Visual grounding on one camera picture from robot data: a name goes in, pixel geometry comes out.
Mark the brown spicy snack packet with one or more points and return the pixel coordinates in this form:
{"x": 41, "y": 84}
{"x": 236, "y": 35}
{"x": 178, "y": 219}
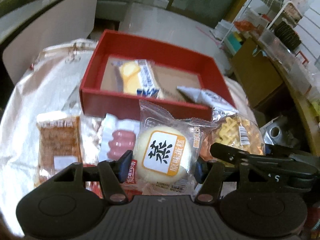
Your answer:
{"x": 59, "y": 143}

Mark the brown cardboard box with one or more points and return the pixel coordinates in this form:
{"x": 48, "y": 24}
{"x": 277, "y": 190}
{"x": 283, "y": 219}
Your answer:
{"x": 256, "y": 73}

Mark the pink sausage snack packet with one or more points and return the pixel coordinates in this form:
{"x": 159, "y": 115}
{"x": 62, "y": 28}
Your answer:
{"x": 116, "y": 137}

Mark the white wire shelf rack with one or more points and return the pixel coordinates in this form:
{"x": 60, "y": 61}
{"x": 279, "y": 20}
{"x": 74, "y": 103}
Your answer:
{"x": 307, "y": 28}

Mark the round steamed cake packet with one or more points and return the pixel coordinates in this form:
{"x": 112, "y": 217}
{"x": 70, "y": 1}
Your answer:
{"x": 166, "y": 151}

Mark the red chinese snack packet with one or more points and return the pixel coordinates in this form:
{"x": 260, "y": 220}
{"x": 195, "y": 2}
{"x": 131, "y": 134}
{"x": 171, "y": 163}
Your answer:
{"x": 94, "y": 186}

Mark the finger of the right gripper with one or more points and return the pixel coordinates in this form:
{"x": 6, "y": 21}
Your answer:
{"x": 278, "y": 158}

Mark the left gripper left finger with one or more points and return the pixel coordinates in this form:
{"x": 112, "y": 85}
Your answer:
{"x": 112, "y": 175}

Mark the white snack packet in box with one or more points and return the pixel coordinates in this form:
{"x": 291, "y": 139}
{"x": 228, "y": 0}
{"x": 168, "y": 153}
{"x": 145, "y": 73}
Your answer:
{"x": 201, "y": 96}

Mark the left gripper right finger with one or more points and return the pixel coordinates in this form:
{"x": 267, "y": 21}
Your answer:
{"x": 210, "y": 175}

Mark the yellow cake packet in box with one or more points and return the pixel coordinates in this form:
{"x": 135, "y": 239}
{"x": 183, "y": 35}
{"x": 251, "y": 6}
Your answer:
{"x": 136, "y": 77}

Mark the yellow waffle snack packet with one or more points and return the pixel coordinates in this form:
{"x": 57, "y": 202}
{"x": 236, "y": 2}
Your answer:
{"x": 232, "y": 129}

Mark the red cardboard box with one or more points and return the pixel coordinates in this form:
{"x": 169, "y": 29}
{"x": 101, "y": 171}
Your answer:
{"x": 174, "y": 66}

